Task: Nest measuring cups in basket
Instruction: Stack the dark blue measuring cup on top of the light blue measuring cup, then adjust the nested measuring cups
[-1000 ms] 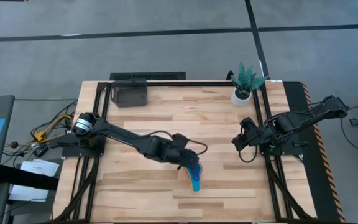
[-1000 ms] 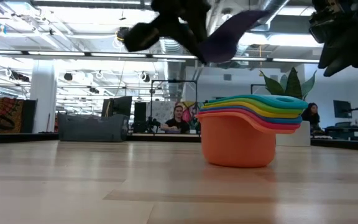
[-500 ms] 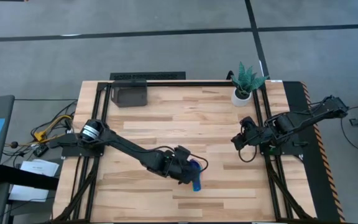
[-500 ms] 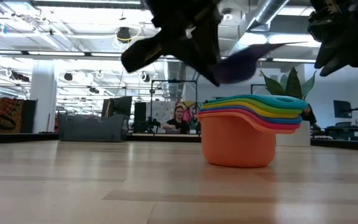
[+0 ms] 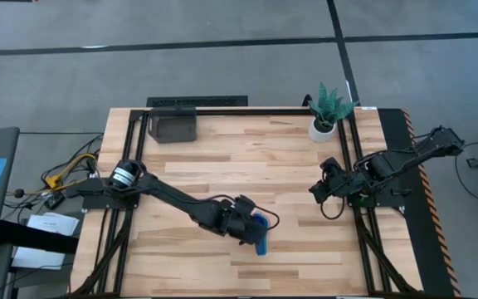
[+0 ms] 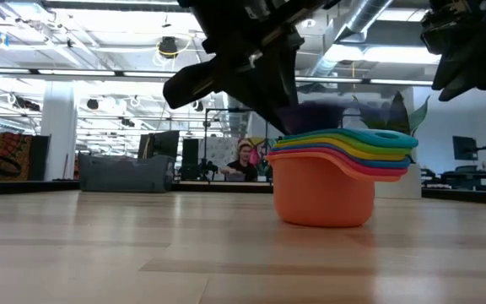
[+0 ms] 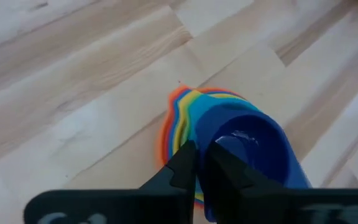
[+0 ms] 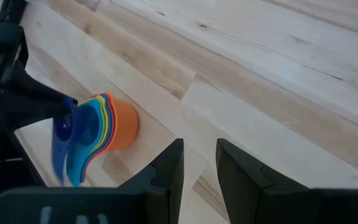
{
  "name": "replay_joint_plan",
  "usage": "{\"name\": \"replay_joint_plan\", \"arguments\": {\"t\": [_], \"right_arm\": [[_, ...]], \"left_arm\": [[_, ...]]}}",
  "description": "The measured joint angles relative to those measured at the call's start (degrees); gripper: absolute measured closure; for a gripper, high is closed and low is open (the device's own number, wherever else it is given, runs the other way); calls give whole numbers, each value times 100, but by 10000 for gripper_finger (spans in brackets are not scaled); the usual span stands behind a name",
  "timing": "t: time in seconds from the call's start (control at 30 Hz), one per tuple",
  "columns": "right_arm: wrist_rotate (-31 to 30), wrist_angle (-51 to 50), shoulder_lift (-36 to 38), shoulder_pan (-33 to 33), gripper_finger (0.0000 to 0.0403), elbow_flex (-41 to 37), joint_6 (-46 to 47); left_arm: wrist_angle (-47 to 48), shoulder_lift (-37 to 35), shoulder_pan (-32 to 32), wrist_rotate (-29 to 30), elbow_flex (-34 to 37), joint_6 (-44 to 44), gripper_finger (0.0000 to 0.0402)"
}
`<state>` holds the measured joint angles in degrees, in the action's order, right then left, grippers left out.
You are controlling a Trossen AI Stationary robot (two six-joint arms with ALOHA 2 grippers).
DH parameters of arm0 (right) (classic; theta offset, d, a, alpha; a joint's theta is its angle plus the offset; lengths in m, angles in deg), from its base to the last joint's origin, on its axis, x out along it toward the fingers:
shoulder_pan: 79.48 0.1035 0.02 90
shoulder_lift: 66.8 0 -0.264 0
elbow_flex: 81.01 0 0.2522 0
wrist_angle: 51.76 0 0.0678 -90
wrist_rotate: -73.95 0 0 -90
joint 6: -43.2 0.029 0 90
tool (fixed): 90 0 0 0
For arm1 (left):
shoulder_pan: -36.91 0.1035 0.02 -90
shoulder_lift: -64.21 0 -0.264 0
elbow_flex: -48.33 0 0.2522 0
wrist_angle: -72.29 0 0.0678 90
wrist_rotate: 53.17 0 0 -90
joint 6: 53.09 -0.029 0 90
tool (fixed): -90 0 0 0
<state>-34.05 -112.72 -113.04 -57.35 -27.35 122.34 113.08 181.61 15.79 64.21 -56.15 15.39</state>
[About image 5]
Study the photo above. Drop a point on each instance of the black mat with hazard stripe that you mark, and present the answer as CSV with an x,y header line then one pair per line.
x,y
392,124

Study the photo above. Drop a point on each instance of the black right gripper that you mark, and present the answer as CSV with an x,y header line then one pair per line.
x,y
334,184

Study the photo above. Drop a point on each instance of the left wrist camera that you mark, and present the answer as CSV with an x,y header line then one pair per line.
x,y
245,203

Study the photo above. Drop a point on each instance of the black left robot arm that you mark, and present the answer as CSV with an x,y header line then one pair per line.
x,y
172,197

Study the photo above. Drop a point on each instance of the white plant pot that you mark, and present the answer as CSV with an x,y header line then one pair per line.
x,y
320,135

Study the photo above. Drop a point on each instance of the black floor vent grille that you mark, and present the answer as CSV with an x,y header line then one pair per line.
x,y
206,101

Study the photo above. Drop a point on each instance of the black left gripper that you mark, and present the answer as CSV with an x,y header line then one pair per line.
x,y
239,228

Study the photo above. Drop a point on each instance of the black aluminium table frame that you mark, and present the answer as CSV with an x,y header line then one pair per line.
x,y
264,111

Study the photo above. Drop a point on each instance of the black bar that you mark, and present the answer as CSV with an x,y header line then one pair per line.
x,y
35,238

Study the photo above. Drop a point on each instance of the green artificial plant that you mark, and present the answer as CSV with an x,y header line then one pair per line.
x,y
330,106

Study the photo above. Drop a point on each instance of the dark grey basket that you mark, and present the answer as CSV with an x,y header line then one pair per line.
x,y
172,128

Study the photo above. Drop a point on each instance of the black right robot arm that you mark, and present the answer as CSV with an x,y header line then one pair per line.
x,y
388,164

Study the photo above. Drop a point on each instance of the white paper sheet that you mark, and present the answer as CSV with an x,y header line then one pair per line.
x,y
35,259
56,222

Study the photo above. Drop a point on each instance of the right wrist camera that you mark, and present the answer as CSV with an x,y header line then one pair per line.
x,y
331,165

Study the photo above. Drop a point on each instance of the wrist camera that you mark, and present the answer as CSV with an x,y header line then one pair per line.
x,y
245,203
331,165

